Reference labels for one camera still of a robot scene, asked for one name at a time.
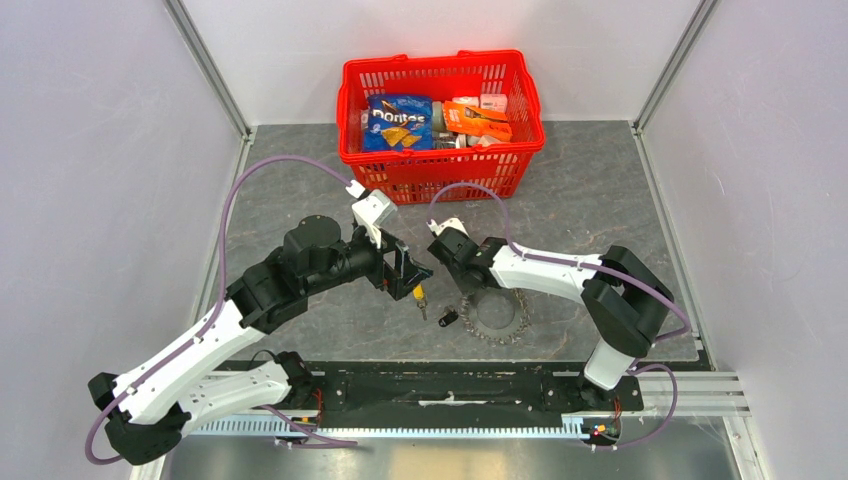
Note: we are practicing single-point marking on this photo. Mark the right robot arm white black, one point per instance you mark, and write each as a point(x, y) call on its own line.
point(626, 301)

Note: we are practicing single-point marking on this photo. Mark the orange snack packet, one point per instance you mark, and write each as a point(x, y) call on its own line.
point(476, 121)

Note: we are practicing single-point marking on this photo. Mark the red plastic shopping basket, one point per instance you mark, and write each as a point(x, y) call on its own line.
point(409, 176)

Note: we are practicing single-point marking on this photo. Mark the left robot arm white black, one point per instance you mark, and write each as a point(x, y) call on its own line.
point(147, 411)

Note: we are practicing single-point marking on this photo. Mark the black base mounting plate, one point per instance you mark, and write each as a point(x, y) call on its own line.
point(452, 394)

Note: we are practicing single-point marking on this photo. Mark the yellow tag key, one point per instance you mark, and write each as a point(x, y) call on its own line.
point(420, 297)

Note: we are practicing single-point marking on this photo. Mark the blue Doritos chip bag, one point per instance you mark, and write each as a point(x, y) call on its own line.
point(398, 122)

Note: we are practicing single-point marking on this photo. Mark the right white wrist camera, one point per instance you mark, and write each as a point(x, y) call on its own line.
point(437, 228)

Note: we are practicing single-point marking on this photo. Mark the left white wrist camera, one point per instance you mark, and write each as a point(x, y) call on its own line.
point(371, 210)

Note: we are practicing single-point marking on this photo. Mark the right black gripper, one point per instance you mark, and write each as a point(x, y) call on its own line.
point(464, 288)

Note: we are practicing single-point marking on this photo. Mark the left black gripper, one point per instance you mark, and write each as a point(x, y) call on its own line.
point(407, 272)

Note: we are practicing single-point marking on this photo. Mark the metal disc with keyrings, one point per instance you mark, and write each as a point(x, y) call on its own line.
point(496, 315)

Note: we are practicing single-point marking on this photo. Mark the black tag key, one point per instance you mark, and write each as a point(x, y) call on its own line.
point(449, 316)

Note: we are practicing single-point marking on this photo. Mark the pink white box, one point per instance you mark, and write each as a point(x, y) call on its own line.
point(494, 102)

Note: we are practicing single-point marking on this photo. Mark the glass jar in basket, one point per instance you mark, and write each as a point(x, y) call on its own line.
point(438, 122)

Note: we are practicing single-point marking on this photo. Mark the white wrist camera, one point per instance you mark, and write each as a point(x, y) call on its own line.
point(371, 210)
point(437, 228)

